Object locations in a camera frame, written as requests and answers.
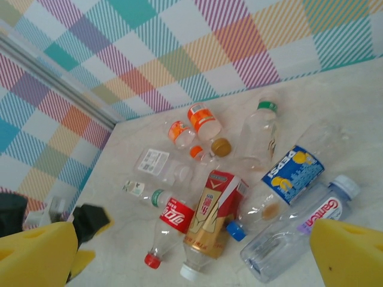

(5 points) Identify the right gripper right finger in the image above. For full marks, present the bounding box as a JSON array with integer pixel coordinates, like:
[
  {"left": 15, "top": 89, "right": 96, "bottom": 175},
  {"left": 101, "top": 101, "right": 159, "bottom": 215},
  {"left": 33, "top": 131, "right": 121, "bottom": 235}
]
[{"left": 309, "top": 218, "right": 383, "bottom": 287}]

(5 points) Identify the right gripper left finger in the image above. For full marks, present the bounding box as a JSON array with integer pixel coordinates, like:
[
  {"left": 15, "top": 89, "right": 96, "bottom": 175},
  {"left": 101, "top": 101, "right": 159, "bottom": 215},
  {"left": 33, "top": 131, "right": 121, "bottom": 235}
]
[{"left": 0, "top": 221, "right": 79, "bottom": 287}]

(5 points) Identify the small bottle green white label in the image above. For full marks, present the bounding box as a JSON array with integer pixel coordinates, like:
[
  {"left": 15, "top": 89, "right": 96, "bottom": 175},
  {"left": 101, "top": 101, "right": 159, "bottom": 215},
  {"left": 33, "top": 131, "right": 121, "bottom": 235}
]
[{"left": 121, "top": 179, "right": 166, "bottom": 209}]

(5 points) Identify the clear Ganten water bottle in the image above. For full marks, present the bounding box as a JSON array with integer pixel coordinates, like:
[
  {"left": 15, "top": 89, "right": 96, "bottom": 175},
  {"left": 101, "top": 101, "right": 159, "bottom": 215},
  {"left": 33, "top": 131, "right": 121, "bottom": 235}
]
[{"left": 240, "top": 175, "right": 362, "bottom": 284}]

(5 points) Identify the red Coca-Cola label bottle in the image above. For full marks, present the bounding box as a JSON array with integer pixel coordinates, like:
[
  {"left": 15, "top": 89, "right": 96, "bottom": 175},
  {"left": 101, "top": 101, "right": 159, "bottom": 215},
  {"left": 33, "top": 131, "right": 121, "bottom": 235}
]
[{"left": 144, "top": 196, "right": 197, "bottom": 270}]

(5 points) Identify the clear bottle white label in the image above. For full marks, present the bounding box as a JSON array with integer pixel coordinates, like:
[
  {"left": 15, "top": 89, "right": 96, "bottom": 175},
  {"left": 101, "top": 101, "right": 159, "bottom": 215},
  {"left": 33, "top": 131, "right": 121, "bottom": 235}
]
[{"left": 132, "top": 148, "right": 197, "bottom": 188}]

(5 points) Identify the blue Pepsi label bottle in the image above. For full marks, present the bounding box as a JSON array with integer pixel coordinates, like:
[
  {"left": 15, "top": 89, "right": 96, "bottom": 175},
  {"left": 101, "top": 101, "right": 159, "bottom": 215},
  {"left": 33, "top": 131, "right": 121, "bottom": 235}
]
[{"left": 226, "top": 118, "right": 352, "bottom": 243}]

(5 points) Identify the red gold label bottle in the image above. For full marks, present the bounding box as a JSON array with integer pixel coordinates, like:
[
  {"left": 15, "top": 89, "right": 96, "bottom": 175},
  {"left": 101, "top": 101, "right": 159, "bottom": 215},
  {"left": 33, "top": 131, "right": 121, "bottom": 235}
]
[{"left": 179, "top": 169, "right": 251, "bottom": 282}]

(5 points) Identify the clear bottle green cap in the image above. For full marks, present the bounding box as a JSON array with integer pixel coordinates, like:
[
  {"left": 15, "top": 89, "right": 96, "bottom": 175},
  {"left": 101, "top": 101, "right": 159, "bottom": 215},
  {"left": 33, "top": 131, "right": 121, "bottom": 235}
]
[{"left": 234, "top": 100, "right": 281, "bottom": 174}]

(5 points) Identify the small orange label bottle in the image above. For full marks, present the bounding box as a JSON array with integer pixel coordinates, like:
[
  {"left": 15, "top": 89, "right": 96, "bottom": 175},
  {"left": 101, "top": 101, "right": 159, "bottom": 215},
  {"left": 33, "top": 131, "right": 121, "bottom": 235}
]
[{"left": 168, "top": 120, "right": 207, "bottom": 159}]

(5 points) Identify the orange label gold cap bottle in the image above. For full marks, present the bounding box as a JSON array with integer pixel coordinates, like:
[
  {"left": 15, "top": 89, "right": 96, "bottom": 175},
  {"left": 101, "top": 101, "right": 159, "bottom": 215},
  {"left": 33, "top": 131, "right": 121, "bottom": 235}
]
[{"left": 187, "top": 102, "right": 233, "bottom": 158}]

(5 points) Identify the aluminium frame post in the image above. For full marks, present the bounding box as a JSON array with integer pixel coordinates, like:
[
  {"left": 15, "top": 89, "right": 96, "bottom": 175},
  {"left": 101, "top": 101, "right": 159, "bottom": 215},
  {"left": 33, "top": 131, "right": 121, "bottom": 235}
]
[{"left": 0, "top": 28, "right": 120, "bottom": 130}]

